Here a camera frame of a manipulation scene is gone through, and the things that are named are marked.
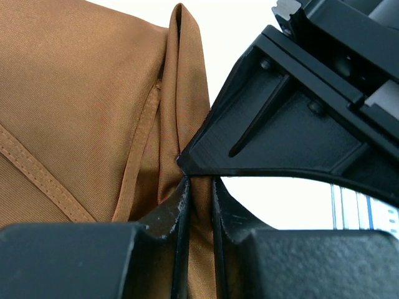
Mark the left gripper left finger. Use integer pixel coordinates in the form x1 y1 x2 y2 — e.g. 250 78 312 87
1 179 191 298

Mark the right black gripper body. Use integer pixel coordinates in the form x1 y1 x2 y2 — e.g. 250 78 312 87
272 1 398 159

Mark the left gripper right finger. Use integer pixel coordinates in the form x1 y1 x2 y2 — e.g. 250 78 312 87
212 178 398 298

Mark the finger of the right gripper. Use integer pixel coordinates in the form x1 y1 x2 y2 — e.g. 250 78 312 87
177 26 398 206

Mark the brown cloth napkin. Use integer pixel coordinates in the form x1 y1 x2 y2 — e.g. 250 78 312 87
0 0 219 299

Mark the aluminium front rail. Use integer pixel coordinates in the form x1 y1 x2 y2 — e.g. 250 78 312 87
330 184 372 230

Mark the white slotted cable duct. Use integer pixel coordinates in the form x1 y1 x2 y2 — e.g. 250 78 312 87
367 197 398 239

